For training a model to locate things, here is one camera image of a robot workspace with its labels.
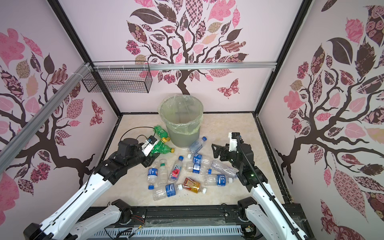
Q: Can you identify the clear bottle blue label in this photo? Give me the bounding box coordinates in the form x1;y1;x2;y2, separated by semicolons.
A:
147;163;159;190
204;174;234;187
188;153;213;167
153;184;183;201
186;162;212;175

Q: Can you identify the long clear bottle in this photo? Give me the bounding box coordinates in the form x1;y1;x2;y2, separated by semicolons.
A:
211;160;238;179

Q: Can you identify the clear bottle blue cap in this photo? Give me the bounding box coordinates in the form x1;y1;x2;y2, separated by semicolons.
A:
188;137;207;155

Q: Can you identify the green bottle bin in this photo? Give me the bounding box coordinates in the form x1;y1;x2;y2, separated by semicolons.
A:
154;125;171;143

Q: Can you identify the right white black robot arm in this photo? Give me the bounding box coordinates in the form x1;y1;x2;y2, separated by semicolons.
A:
212;143;309;240

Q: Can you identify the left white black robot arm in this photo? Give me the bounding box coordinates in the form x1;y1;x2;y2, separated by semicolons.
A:
23;136;159;240

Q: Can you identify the mesh bin with green liner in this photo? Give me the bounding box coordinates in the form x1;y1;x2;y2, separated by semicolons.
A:
158;95;204;148

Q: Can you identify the clear bottle green cap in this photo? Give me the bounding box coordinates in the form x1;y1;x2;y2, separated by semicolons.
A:
158;159;168;187

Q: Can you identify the Fiji bottle pink flower label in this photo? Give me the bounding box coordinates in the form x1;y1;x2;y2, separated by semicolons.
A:
169;156;184;183

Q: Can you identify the clear bottle blue label bottom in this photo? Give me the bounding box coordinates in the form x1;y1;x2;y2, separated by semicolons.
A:
153;184;183;201

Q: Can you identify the amber tea bottle red label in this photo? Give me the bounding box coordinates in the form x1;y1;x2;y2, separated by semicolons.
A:
182;178;207;194

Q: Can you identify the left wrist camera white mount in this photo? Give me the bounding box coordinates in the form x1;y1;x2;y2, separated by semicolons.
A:
142;136;159;157

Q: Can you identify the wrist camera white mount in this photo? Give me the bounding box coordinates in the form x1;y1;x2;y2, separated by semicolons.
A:
142;136;159;157
229;132;241;152

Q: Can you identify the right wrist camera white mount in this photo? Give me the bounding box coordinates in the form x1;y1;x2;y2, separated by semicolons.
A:
229;132;241;152

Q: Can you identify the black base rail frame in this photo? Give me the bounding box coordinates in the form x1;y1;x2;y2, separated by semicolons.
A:
76;203;316;240

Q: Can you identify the white slotted cable duct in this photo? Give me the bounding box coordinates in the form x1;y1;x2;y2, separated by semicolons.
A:
89;226;244;240

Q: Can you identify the black wire wall basket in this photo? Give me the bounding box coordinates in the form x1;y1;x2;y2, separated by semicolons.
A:
82;60;153;94

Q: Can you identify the aluminium rail back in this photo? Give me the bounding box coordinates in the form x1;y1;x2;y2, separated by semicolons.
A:
93;62;277;71

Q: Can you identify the aluminium rail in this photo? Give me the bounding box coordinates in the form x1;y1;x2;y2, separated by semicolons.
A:
1;63;92;173
93;62;277;71

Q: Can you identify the aluminium rail left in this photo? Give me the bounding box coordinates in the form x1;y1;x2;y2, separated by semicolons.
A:
1;63;92;173

